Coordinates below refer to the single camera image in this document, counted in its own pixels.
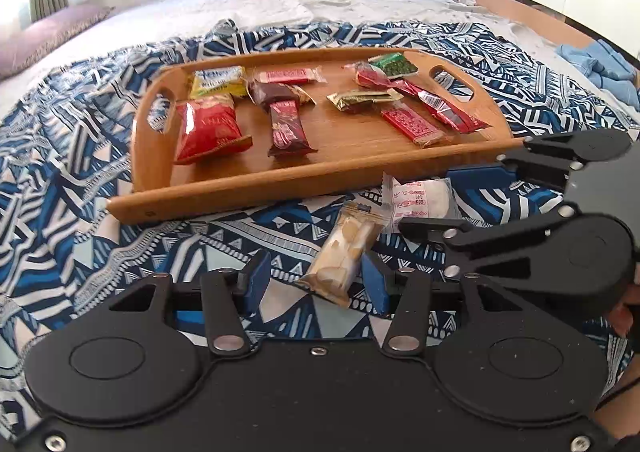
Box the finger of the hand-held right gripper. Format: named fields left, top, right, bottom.
left=398, top=203, right=582, bottom=279
left=446, top=132, right=587, bottom=193

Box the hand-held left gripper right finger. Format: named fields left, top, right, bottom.
left=361, top=252, right=532, bottom=359

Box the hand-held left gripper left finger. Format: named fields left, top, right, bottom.
left=106, top=249, right=272, bottom=359

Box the white rice cracker packet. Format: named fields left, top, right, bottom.
left=382, top=172, right=463, bottom=235

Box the beige cookie clear packet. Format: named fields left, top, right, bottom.
left=295, top=202, right=393, bottom=307

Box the long red stick packet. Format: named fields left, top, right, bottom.
left=390, top=78, right=493, bottom=134

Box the red label clear packet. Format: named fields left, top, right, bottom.
left=380, top=100, right=451, bottom=149
left=254, top=65, right=328, bottom=86

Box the wooden tray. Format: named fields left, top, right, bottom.
left=106, top=47, right=526, bottom=225

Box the gold foil packet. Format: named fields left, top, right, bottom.
left=326, top=88, right=405, bottom=113

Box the green snack packet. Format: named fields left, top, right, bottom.
left=368, top=52, right=417, bottom=79

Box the clear packet red filling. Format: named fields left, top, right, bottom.
left=342, top=61, right=401, bottom=89

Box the dark red wafer bar packet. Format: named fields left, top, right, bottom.
left=267, top=100, right=319, bottom=159

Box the red nut bag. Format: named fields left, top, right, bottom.
left=172, top=93, right=254, bottom=165

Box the brown chocolate packet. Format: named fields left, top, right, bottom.
left=247, top=80, right=317, bottom=113

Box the yellow snack packet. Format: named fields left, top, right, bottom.
left=187, top=66, right=249, bottom=100

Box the person's right forearm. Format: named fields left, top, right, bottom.
left=595, top=367, right=640, bottom=452

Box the person's right hand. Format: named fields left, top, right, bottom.
left=602, top=277, right=640, bottom=340

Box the blue denim cloth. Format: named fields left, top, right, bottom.
left=556, top=38, right=640, bottom=110

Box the blue white patterned blanket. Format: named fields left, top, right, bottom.
left=0, top=17, right=640, bottom=433

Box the grey bed sheet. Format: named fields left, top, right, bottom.
left=0, top=0, right=640, bottom=108

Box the lavender patterned pillow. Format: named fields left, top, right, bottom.
left=0, top=5, right=116, bottom=80

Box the wooden bed frame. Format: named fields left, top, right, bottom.
left=452, top=0, right=601, bottom=50

